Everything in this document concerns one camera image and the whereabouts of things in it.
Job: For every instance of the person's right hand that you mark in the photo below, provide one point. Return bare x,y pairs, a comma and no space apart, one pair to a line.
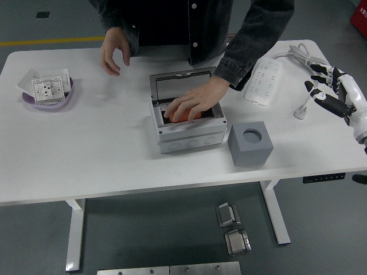
113,43

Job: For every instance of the grey junction box clear lid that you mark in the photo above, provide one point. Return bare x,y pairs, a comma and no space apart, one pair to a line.
189,136

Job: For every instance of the small metal block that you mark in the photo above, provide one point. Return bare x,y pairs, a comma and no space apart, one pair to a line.
226,215
236,243

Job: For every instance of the red box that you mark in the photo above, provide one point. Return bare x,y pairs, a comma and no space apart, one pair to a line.
361,20

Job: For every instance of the white printed wall socket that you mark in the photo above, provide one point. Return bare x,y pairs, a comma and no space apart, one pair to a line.
47,90

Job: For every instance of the grey cube with round hole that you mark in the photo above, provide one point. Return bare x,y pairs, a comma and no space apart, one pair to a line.
249,154

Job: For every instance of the person's left hand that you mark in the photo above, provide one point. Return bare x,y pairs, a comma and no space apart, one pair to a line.
203,94

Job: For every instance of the white power strip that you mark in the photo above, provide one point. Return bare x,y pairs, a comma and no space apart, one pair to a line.
265,83

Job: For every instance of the white table leg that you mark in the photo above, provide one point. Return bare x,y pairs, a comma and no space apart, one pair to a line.
76,235
276,217

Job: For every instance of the orange cylinder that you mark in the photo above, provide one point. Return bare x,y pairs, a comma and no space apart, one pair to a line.
185,117

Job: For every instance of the person's right forearm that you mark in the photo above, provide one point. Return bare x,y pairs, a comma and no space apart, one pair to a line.
109,14

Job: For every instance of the grey metal plate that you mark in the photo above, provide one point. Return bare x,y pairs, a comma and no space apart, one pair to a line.
203,269
132,271

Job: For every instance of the white switch panel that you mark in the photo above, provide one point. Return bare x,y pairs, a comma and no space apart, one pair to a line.
63,75

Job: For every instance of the plain white cover plate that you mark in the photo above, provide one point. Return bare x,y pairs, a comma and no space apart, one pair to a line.
25,83

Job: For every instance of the purple bowl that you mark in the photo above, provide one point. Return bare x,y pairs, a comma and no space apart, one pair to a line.
61,103

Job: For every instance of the person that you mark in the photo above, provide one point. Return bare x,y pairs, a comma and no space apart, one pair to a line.
172,23

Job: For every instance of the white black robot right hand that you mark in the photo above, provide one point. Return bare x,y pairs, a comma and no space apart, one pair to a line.
354,91

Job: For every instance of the person's left forearm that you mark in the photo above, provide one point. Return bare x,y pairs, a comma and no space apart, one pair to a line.
243,63

